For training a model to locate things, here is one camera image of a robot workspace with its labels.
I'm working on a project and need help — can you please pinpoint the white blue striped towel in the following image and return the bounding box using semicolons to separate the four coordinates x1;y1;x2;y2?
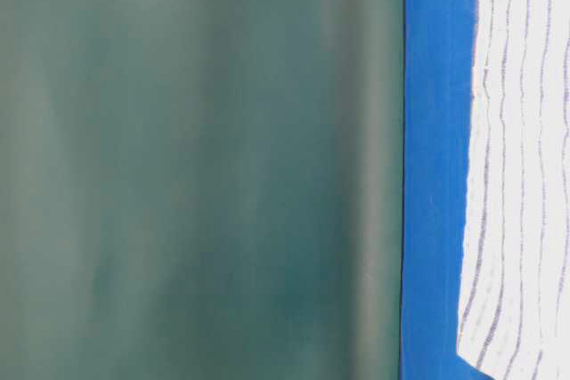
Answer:
456;0;569;379

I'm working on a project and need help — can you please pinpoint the green backdrop sheet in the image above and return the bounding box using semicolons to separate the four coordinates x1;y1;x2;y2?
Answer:
1;0;403;379

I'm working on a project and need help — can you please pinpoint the blue table cloth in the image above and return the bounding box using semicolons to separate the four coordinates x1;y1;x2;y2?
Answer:
400;0;480;379

